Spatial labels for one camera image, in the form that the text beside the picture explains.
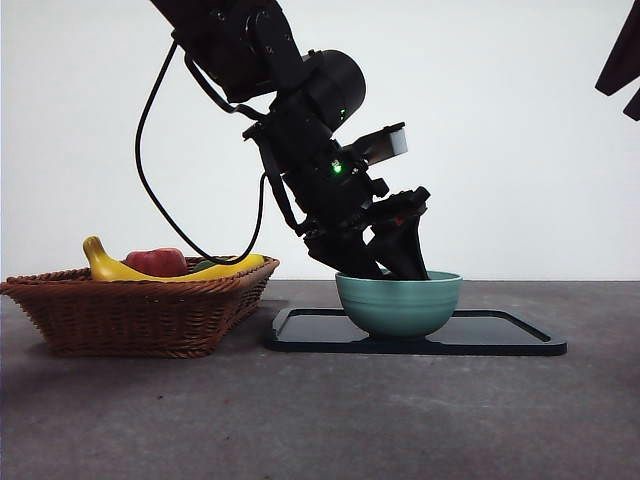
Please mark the dark rectangular tray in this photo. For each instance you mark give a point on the dark rectangular tray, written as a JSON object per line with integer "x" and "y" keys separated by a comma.
{"x": 310, "y": 332}

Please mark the red apple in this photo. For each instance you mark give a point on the red apple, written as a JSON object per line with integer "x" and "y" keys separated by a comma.
{"x": 157, "y": 257}

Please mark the yellow banana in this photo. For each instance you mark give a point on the yellow banana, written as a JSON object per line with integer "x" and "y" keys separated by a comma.
{"x": 102, "y": 262}

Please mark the brown wicker basket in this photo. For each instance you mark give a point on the brown wicker basket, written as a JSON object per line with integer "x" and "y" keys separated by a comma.
{"x": 130, "y": 320}

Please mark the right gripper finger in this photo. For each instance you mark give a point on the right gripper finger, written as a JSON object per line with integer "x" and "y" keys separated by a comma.
{"x": 635, "y": 106}
{"x": 625, "y": 55}

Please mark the teal ribbed bowl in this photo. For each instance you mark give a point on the teal ribbed bowl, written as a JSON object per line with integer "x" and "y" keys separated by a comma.
{"x": 400, "y": 310}

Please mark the green vegetable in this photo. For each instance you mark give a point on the green vegetable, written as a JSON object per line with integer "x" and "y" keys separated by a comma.
{"x": 202, "y": 267}

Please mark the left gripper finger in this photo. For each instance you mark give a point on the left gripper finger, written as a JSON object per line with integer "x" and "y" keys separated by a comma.
{"x": 407, "y": 250}
{"x": 350, "y": 255}

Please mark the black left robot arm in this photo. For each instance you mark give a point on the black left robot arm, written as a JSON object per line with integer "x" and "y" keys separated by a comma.
{"x": 280, "y": 75}

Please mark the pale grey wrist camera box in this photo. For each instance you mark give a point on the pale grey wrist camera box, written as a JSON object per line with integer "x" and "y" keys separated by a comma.
{"x": 395, "y": 142}

